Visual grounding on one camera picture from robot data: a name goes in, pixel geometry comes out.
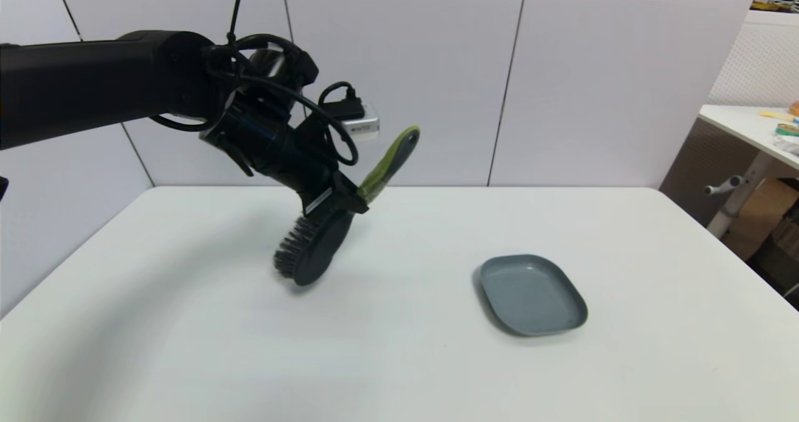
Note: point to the brown cardboard box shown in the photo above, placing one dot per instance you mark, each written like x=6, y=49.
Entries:
x=758, y=216

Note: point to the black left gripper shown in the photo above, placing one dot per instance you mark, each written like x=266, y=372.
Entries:
x=306, y=166

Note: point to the white side table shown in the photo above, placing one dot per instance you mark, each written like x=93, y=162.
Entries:
x=743, y=123

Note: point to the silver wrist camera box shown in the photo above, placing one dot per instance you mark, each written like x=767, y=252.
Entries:
x=362, y=125

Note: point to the green tape roll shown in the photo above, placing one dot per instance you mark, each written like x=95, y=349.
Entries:
x=786, y=129

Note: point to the white pegboard panel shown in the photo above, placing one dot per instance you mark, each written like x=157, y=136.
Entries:
x=761, y=60

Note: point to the grey rounded plastic plate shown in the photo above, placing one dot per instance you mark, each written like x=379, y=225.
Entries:
x=530, y=294

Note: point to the yellow flat item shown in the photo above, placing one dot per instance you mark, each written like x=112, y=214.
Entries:
x=775, y=115

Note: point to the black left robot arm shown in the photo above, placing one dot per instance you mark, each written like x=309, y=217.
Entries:
x=93, y=78

